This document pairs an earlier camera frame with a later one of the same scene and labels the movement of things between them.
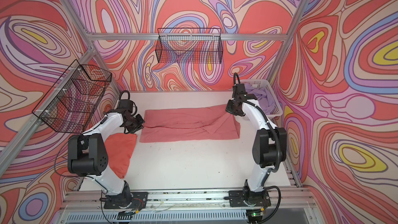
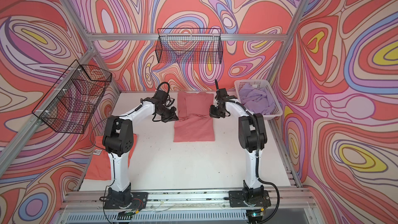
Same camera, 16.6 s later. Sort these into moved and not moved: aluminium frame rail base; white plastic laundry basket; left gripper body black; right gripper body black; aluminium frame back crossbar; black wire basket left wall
Moved: right gripper body black; left gripper body black
Not moved: aluminium frame back crossbar; black wire basket left wall; white plastic laundry basket; aluminium frame rail base
